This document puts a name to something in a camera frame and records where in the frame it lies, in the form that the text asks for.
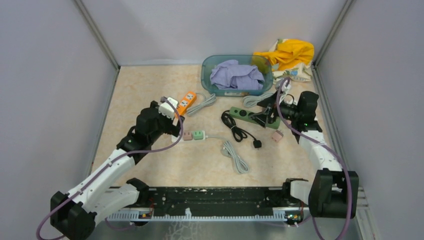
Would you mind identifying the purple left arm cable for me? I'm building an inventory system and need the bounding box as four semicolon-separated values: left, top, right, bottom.
35;96;185;240

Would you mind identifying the teal plastic basin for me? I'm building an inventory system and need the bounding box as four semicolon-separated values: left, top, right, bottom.
200;54;273;97

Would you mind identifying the white patterned cloth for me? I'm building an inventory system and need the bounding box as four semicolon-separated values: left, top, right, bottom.
272;62;313;85

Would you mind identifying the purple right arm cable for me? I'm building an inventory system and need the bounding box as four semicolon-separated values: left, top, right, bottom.
275;77;353;240

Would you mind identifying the pink charger on white strip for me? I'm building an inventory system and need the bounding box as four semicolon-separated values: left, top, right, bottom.
182;131;193;141

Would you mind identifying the yellow cloth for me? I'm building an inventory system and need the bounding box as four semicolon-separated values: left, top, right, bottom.
253;39;315;71

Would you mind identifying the purple cloth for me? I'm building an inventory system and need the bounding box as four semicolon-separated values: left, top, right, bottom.
209;59;265;90

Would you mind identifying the orange power strip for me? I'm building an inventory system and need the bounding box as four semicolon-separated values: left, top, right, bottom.
176;91;197;116

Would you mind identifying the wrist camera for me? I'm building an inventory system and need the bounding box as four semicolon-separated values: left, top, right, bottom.
158;96;179;120
279;77;292;95

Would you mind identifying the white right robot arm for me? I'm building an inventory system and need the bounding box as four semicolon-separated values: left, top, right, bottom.
248;90;359;219

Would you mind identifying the small strip grey cable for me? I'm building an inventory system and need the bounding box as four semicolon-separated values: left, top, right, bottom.
204;134;250;175

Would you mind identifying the green charger on white strip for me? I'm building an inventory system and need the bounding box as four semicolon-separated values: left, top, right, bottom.
192;130;205;141

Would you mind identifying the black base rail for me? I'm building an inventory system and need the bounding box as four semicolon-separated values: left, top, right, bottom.
129;187;308;219

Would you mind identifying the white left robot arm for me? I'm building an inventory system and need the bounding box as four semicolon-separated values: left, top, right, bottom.
42;97;184;240

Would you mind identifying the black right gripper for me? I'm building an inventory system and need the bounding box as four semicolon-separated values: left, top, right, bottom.
248;90;301;128

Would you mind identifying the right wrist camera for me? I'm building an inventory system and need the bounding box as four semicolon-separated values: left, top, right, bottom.
279;77;292;95

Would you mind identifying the black cable with plug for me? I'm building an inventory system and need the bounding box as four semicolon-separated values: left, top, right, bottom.
220;110;263;149

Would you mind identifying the grey power strip cable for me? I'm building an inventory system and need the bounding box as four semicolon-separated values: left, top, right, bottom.
242;92;279;109

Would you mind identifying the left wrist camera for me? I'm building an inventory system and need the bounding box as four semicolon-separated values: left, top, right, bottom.
158;96;179;120

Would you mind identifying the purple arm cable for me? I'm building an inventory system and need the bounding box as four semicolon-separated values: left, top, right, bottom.
35;96;185;240
275;77;353;240

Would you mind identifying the small white power strip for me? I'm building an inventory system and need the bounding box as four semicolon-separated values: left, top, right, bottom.
178;130;206;143

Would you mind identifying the green power strip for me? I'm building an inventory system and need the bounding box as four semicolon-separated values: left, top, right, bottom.
229;106;280;130

